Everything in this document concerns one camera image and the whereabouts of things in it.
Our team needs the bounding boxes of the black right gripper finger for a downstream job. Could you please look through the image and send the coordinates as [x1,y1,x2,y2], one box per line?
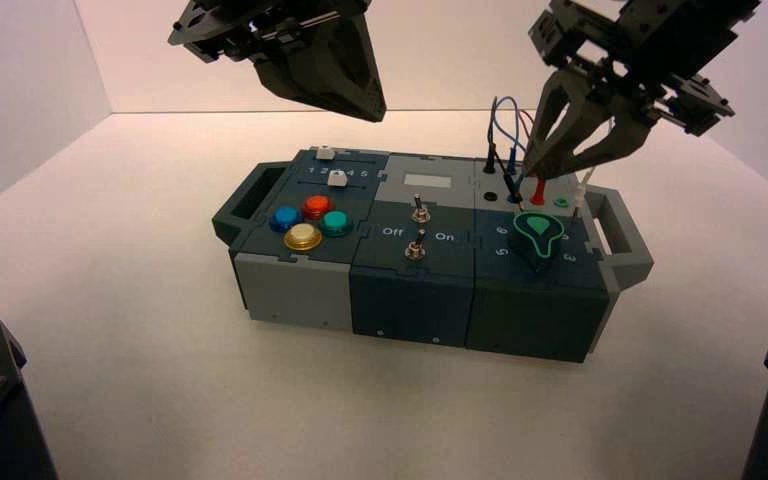
[523,69,597,176]
[536,82,657,179]

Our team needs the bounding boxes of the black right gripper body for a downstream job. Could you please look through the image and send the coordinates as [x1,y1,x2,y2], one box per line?
[529,0,763,137]

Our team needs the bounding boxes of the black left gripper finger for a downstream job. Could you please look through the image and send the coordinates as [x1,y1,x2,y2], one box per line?
[340,14,389,124]
[251,23,359,111]

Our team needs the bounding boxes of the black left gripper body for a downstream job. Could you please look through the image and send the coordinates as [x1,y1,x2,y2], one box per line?
[168,0,372,66]

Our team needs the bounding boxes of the blue wire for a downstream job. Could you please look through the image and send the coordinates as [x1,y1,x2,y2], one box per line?
[489,94,534,193]

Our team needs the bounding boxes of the white display window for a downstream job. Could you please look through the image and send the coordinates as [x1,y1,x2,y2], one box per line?
[403,173,452,189]

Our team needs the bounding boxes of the black rotary knob green outline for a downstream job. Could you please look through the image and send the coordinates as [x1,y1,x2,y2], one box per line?
[511,211,565,273]

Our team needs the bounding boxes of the red push button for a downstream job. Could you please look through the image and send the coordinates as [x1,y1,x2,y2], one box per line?
[301,193,336,222]

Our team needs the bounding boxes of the green push button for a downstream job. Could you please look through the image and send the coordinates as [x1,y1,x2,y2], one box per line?
[318,210,355,238]

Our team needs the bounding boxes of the blue push button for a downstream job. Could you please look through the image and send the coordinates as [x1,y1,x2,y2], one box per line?
[269,205,304,233]

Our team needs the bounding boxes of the yellow push button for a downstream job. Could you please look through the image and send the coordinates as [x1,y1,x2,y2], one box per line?
[283,222,324,254]

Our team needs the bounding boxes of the dark blue grey control box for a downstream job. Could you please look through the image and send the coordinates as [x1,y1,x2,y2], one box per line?
[211,146,655,364]

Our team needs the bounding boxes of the red wire with plug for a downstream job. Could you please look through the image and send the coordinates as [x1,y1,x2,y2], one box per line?
[518,109,550,204]

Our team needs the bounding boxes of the black wire with plugs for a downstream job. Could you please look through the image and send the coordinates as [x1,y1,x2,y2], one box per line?
[481,99,526,204]

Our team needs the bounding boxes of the white wire with plug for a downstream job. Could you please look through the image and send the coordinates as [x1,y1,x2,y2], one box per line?
[572,165,599,208]

